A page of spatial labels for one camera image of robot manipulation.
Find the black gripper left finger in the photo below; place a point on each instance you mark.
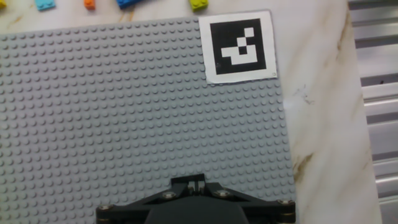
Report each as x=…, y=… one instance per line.
x=130, y=210

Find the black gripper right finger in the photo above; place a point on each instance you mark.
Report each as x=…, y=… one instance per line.
x=264, y=208

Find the blue Lego brick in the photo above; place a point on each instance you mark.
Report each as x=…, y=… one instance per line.
x=127, y=3

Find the grey Lego baseplate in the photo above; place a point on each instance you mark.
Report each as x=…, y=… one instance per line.
x=109, y=109

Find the orange narrow Lego brick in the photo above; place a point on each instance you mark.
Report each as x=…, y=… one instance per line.
x=89, y=3

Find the lime Lego brick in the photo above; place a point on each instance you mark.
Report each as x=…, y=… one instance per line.
x=198, y=4

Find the cyan Lego brick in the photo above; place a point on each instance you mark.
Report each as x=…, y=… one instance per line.
x=45, y=4

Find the yellow Lego brick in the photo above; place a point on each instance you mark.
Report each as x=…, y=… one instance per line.
x=2, y=3

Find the black white fiducial marker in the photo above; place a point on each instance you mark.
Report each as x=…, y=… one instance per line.
x=237, y=46

